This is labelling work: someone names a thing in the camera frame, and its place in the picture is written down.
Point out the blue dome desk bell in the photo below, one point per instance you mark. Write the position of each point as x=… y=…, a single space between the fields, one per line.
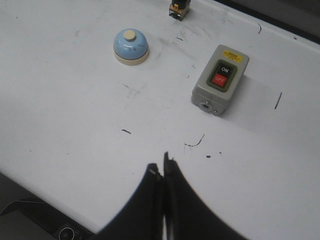
x=130 y=47

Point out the black selector switch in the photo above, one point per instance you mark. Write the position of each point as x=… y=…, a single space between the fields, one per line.
x=178 y=9

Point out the grey on-off switch box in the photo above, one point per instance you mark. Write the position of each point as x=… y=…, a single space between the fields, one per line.
x=214 y=90

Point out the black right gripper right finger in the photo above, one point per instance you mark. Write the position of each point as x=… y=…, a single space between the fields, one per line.
x=186 y=216

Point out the black robot base panel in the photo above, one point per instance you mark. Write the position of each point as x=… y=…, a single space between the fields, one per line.
x=15 y=198

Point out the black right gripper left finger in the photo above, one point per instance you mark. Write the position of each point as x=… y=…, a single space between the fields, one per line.
x=142 y=216

